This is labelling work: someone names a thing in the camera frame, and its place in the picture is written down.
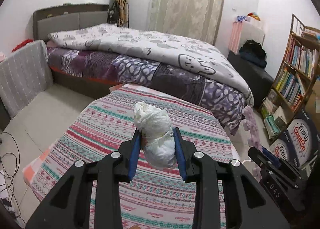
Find white cartoon print quilt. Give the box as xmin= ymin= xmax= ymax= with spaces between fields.
xmin=48 ymin=24 xmax=254 ymax=106

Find books stack on floor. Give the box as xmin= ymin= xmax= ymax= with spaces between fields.
xmin=260 ymin=98 xmax=287 ymax=140

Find plaid garment on rack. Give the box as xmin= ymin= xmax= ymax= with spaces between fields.
xmin=108 ymin=0 xmax=129 ymax=27

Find lower Ganten water box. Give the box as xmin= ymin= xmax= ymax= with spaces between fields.
xmin=270 ymin=139 xmax=289 ymax=160

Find white plastic trash bin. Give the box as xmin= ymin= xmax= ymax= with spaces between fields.
xmin=242 ymin=159 xmax=254 ymax=170

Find grey bed headboard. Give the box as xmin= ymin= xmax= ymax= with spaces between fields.
xmin=33 ymin=4 xmax=109 ymax=41

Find black floor cables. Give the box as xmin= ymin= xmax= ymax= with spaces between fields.
xmin=0 ymin=132 xmax=22 ymax=219

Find brown cardboard box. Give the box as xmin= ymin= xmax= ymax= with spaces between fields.
xmin=305 ymin=76 xmax=320 ymax=115

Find patterned striped tablecloth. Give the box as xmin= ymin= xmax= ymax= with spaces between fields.
xmin=23 ymin=85 xmax=233 ymax=228

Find cream lace curtain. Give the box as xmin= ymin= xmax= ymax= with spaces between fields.
xmin=147 ymin=0 xmax=225 ymax=45

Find white plastic bag trash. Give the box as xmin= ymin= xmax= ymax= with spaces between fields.
xmin=133 ymin=101 xmax=176 ymax=170

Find grey quilted cushion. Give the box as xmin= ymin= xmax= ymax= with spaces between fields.
xmin=1 ymin=40 xmax=53 ymax=118

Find white pink drawer cabinet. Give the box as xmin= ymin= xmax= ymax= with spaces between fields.
xmin=228 ymin=16 xmax=265 ymax=54

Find upper Ganten water box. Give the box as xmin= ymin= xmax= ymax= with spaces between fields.
xmin=287 ymin=108 xmax=319 ymax=167

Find wooden bookshelf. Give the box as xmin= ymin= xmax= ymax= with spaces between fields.
xmin=266 ymin=14 xmax=319 ymax=131

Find black storage bench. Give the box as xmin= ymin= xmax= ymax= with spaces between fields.
xmin=227 ymin=51 xmax=274 ymax=110

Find dark clothes pile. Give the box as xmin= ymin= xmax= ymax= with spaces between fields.
xmin=239 ymin=40 xmax=267 ymax=69

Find ganten water box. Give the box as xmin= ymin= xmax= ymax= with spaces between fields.
xmin=287 ymin=108 xmax=319 ymax=167
xmin=270 ymin=139 xmax=289 ymax=160

